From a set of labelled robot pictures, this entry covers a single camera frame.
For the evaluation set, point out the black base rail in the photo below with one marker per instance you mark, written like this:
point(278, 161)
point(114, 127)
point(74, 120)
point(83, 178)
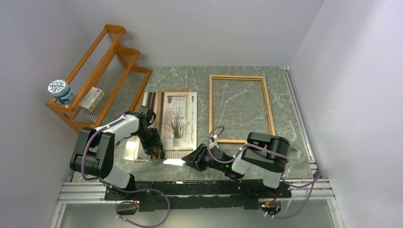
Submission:
point(196, 194)

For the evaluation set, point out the plant photo print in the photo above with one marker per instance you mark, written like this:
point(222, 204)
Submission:
point(170, 122)

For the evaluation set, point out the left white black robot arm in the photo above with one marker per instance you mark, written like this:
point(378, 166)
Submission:
point(93, 154)

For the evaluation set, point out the orange wooden shelf rack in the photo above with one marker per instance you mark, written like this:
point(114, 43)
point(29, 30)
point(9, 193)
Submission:
point(105, 65)

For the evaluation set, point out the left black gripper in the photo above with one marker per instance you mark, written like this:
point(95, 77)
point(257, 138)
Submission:
point(155, 142)

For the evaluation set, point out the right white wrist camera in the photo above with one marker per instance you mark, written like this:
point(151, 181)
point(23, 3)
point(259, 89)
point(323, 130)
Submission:
point(213, 145)

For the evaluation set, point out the clear tape roll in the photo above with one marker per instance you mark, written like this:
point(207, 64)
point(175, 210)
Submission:
point(296, 155)

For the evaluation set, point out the blue white round tin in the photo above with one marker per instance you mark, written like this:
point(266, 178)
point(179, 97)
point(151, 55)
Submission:
point(62, 91)

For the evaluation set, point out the wooden picture frame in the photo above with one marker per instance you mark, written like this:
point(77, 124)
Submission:
point(241, 104)

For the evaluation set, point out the white red small box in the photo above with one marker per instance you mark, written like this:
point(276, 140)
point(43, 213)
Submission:
point(91, 99)

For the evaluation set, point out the aluminium extrusion rail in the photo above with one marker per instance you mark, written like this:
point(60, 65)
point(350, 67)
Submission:
point(94, 193)

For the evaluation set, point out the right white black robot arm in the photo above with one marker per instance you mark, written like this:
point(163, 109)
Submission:
point(262, 150)

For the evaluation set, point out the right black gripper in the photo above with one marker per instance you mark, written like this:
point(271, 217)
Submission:
point(193, 160)

